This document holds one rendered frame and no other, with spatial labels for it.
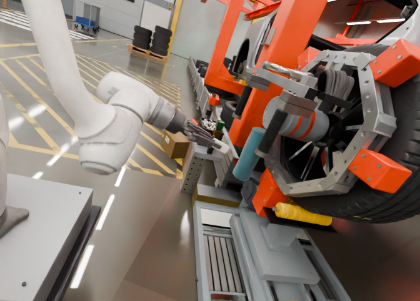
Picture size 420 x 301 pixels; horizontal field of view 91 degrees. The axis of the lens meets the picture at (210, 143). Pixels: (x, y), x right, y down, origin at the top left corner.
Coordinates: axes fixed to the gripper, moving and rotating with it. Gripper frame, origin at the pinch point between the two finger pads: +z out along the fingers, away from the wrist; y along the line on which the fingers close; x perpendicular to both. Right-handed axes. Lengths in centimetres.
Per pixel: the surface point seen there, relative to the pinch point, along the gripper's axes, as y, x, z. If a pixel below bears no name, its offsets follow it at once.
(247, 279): -13, 46, 46
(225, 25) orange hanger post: 235, -72, 28
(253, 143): 13.5, -4.1, 20.1
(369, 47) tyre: 3, -55, 25
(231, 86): 232, -15, 80
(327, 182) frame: -20.7, -12.9, 26.1
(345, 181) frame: -22.5, -16.2, 29.2
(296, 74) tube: -6.7, -32.2, 2.5
